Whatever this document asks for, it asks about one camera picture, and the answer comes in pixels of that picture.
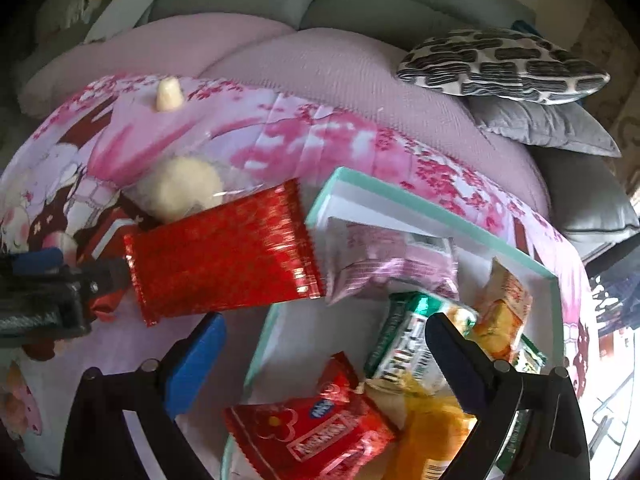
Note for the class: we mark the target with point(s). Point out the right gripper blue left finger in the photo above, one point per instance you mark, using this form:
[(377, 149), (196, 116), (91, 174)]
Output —
[(188, 363)]

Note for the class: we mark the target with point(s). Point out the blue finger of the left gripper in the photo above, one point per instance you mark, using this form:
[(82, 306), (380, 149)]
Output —
[(106, 275), (35, 263)]

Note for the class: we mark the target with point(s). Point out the grey cushion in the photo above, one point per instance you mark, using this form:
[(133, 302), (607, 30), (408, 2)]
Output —
[(566, 127)]

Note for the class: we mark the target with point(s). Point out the large red patterned snack pack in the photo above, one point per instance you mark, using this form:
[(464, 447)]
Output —
[(252, 252)]

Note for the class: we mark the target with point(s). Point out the round green cookie packet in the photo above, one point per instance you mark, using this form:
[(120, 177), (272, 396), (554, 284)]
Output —
[(528, 358)]

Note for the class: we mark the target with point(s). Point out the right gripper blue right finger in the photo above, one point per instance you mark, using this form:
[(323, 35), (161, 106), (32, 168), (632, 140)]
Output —
[(465, 367)]

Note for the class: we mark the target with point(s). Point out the grey sofa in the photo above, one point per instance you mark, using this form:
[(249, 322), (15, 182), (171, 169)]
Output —
[(588, 204)]

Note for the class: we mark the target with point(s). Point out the red nice kiss packet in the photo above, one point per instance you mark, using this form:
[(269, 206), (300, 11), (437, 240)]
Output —
[(330, 435)]

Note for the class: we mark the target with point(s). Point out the pink cartoon printed blanket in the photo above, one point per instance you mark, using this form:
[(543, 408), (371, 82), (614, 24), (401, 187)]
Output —
[(65, 189)]

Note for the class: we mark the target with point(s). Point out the orange bread packet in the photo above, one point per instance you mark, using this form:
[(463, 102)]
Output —
[(434, 431)]

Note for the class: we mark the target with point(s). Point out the small red box snack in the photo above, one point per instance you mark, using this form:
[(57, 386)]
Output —
[(103, 308)]

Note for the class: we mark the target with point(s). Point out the green white cracker packet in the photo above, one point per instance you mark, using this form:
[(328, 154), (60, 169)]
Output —
[(401, 348)]

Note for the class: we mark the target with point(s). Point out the small cream jelly cup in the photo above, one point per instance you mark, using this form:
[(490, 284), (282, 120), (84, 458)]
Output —
[(169, 95)]

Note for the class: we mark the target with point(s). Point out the pink snack packet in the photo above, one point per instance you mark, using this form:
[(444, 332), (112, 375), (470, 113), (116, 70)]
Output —
[(368, 261)]

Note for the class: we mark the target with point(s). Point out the round white bun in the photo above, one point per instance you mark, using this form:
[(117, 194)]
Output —
[(181, 186)]

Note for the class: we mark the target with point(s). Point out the pale pillow on sofa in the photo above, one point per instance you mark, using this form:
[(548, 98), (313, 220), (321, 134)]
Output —
[(118, 16)]

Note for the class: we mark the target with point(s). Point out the black white patterned pillow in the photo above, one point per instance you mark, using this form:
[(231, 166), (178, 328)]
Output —
[(502, 63)]

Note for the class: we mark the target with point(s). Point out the orange cream cracker packet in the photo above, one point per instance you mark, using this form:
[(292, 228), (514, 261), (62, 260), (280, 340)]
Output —
[(503, 308)]

